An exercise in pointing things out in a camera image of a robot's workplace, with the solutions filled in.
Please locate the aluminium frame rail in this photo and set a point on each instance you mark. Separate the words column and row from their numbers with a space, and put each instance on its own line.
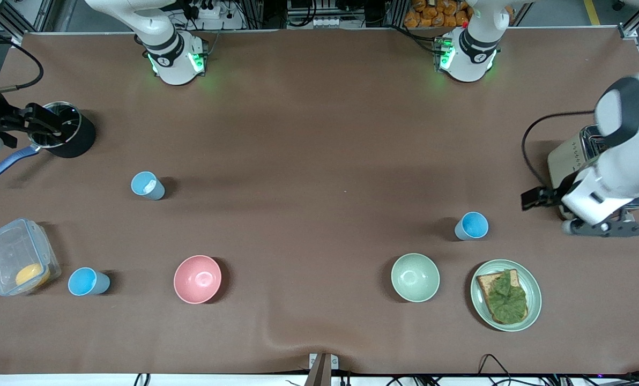
column 19, row 19

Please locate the brown bread slice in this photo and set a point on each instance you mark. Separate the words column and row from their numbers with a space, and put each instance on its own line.
column 485, row 284

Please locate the green lettuce leaf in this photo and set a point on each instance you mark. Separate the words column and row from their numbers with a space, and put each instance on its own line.
column 508, row 300

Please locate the pale green plate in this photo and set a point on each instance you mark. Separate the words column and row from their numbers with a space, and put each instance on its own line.
column 534, row 292

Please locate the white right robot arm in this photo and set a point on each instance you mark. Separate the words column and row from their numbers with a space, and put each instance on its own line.
column 172, row 59

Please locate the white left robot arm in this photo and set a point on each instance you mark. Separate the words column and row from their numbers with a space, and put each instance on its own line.
column 628, row 161

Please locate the metal corner bracket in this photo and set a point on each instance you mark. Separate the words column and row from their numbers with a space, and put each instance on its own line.
column 628, row 31

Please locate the blue plastic cup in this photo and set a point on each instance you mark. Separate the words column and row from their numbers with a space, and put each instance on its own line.
column 472, row 225
column 147, row 185
column 86, row 282

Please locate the white power strip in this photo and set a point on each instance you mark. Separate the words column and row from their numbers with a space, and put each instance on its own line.
column 208, row 9

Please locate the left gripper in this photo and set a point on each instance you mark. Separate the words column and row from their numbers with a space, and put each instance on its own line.
column 557, row 193

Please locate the orange snack packets pile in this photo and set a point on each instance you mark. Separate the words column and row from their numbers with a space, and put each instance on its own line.
column 432, row 13

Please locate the brown table cover mat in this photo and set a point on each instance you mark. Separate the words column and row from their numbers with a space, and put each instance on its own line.
column 319, row 161

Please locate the pink bowl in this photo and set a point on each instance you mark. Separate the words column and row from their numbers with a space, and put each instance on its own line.
column 197, row 279

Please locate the metal table edge clamp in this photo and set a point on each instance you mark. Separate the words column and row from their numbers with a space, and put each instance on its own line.
column 323, row 367

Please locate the silver toaster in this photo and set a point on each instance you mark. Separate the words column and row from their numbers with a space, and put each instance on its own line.
column 561, row 161

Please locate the pale green bowl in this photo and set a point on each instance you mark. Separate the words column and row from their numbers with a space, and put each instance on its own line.
column 415, row 277

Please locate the glass lid blue knob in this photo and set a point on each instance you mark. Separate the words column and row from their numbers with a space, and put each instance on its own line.
column 67, row 115

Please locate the clear plastic food container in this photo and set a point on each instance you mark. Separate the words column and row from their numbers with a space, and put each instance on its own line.
column 8, row 252

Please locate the yellow round food piece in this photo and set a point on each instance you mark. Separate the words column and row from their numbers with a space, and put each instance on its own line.
column 31, row 275

